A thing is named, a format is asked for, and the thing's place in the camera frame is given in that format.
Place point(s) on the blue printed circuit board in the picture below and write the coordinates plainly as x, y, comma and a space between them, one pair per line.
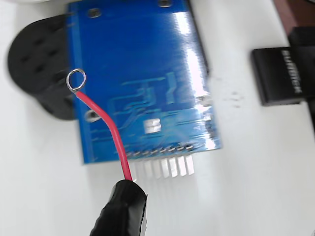
137, 61

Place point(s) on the black box with white lettering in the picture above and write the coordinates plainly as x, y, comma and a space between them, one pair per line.
278, 76

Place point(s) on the black plastic block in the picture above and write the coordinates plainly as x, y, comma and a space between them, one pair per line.
306, 49

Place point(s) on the black plastic mount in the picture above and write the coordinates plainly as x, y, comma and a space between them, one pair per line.
32, 61

